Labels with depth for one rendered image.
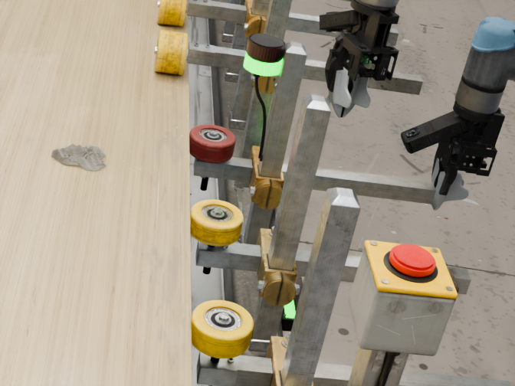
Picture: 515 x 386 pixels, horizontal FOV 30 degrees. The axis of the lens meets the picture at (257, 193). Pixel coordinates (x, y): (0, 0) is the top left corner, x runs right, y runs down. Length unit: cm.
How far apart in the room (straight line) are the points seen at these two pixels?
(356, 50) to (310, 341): 53
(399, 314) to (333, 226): 29
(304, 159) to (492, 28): 44
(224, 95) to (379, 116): 186
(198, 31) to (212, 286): 124
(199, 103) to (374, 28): 97
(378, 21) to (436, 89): 299
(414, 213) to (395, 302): 262
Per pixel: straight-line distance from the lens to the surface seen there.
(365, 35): 154
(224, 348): 122
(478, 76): 165
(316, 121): 131
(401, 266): 82
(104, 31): 202
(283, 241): 141
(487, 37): 163
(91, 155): 152
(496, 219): 357
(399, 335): 84
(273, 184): 162
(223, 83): 235
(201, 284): 177
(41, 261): 130
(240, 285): 165
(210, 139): 164
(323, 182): 170
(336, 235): 111
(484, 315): 304
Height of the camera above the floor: 167
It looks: 30 degrees down
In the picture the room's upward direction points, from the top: 12 degrees clockwise
